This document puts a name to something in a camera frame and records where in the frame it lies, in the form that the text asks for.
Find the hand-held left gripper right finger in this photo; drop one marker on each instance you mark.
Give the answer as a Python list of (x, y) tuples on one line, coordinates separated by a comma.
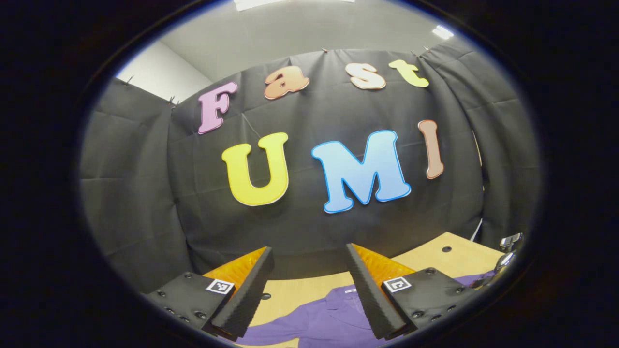
[(370, 299)]

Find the purple knit cardigan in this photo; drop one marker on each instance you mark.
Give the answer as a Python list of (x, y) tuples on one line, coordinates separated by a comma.
[(319, 324)]

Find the black backdrop cloth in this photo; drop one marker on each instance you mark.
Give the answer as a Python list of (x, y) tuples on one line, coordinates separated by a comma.
[(193, 193)]

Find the long ceiling light panel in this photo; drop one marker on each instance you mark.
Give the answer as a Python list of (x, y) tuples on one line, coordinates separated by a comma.
[(290, 4)]

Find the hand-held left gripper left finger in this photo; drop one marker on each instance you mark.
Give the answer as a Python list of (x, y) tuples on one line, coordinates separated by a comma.
[(246, 295)]

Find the small ceiling light panel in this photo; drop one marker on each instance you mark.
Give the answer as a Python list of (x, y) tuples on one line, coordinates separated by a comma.
[(442, 32)]

